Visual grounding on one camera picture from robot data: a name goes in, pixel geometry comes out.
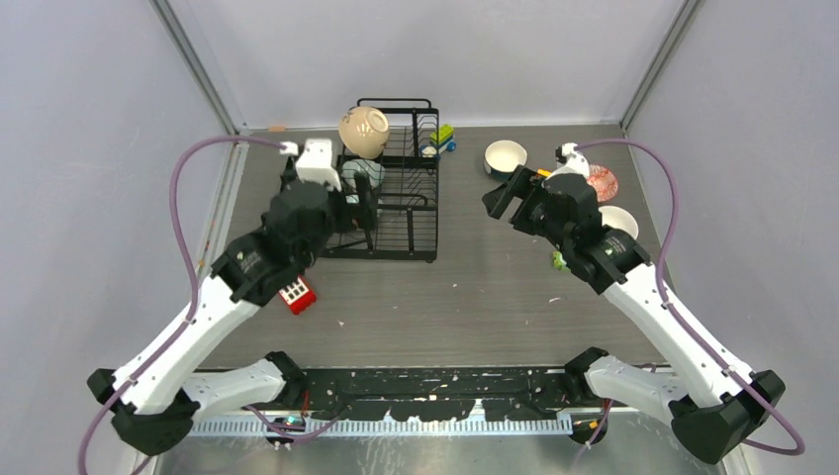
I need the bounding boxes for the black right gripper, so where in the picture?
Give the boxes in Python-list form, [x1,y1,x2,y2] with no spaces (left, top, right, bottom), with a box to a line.
[483,163,572,252]

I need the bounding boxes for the teal bowl white inside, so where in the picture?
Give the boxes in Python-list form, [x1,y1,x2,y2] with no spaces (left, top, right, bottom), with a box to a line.
[483,140,528,181]

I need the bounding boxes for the beige bowl with brown markings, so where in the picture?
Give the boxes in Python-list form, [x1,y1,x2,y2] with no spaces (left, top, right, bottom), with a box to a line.
[338,106,390,159]

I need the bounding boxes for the red white patterned bowl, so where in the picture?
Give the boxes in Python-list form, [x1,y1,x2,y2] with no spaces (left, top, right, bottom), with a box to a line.
[587,164,619,203]

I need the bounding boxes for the beige bowl with flower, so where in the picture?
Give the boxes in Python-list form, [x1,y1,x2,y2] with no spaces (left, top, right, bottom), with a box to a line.
[599,205,639,239]

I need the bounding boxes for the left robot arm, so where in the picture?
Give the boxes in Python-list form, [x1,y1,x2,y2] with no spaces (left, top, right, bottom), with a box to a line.
[87,154,348,456]

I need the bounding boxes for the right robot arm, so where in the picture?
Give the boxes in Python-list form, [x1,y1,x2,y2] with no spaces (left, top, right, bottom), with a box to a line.
[482,166,786,464]

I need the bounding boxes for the light blue dotted bowl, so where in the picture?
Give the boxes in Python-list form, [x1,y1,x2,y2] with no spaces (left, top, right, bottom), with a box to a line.
[339,158,386,204]

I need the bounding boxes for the small green toy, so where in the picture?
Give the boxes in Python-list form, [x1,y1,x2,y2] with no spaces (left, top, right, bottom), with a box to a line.
[551,251,568,271]

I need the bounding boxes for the green blue toy car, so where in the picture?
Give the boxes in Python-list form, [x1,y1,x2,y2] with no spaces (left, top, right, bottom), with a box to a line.
[420,124,456,158]

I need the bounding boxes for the red white window block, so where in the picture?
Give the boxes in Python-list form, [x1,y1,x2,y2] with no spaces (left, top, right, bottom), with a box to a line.
[278,275,318,315]

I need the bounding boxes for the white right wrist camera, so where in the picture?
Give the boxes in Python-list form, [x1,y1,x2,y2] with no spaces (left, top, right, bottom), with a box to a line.
[549,142,591,179]

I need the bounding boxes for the black wire dish rack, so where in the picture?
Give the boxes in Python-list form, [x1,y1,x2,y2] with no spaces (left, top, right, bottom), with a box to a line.
[289,98,441,262]

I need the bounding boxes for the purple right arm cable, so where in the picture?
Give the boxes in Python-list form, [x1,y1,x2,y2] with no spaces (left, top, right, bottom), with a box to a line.
[560,138,806,457]

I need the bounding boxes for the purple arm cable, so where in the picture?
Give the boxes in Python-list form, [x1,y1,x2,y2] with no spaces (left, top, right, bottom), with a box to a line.
[560,138,806,457]
[77,136,342,475]

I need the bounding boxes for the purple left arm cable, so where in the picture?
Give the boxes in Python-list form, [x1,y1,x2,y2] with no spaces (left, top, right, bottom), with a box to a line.
[77,136,342,475]

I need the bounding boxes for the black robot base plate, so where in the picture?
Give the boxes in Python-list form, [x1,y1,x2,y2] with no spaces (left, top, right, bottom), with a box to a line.
[239,366,632,425]

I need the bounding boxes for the perforated metal rail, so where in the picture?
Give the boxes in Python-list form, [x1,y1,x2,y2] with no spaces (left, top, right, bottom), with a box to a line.
[188,411,573,437]

